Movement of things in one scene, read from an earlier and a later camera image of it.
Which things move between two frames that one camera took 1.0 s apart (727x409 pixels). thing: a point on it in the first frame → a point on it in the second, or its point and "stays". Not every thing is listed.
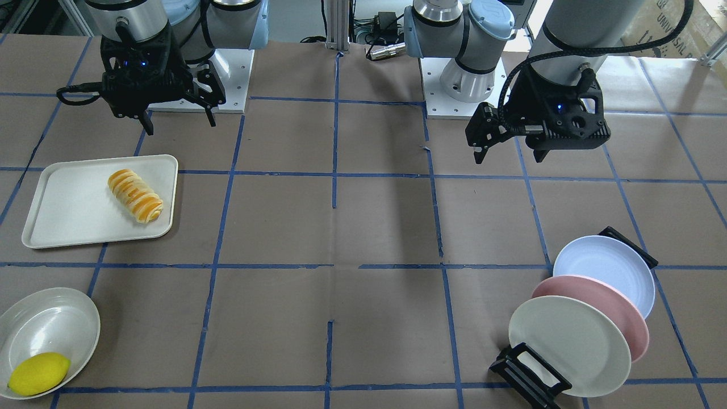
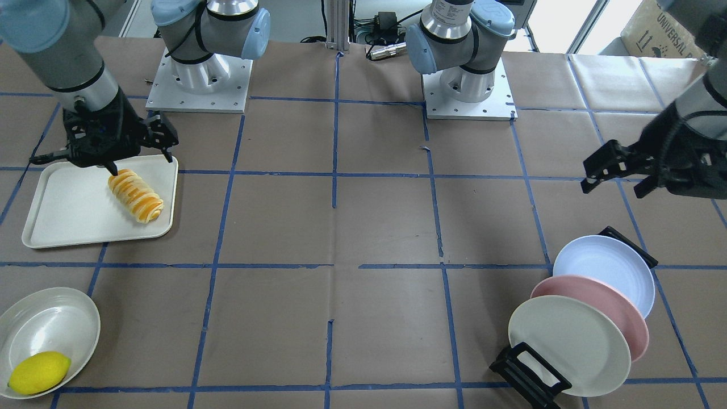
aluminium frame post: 338,25 stays
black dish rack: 536,380 stays
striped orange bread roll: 141,201 stays
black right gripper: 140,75 → 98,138
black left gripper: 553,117 → 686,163
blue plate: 612,262 stays
